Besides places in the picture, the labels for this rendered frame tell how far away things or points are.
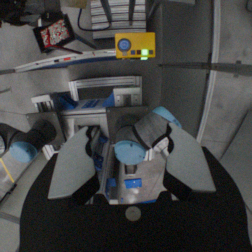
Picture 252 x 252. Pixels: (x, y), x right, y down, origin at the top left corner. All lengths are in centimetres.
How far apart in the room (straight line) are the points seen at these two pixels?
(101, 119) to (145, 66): 107
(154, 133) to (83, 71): 143
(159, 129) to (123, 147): 14
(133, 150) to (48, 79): 169
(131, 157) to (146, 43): 45
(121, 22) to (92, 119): 119
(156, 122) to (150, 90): 127
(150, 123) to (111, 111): 25
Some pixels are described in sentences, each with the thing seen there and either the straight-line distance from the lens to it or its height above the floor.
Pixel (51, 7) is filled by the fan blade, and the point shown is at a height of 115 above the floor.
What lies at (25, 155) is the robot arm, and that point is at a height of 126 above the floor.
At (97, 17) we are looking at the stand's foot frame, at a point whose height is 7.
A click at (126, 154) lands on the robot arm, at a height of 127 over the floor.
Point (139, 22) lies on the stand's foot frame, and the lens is 161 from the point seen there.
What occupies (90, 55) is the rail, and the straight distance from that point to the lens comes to 76.
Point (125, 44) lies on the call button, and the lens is 52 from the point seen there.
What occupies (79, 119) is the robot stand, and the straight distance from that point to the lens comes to 76.
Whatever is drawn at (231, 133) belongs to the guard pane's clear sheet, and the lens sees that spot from 65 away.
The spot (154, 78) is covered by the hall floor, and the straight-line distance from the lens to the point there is 164.
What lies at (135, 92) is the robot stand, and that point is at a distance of 61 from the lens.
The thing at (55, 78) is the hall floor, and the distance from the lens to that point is 186.
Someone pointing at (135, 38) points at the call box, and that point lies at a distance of 53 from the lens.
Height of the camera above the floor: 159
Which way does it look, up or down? 63 degrees down
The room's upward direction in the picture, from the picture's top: 179 degrees clockwise
